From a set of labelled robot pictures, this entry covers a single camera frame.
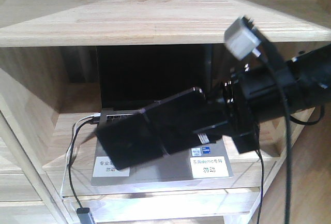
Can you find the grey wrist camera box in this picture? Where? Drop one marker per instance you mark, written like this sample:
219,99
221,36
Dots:
240,39

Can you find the light wooden shelf unit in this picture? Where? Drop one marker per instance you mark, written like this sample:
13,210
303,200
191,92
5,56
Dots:
39,104

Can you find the black smartphone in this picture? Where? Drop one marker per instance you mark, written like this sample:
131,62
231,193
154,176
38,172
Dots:
160,129

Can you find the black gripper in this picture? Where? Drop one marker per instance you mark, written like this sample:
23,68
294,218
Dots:
259,95

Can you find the silver laptop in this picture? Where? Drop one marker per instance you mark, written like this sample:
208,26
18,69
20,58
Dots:
133,77

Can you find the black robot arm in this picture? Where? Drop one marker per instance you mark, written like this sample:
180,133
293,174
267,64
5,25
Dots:
311,72

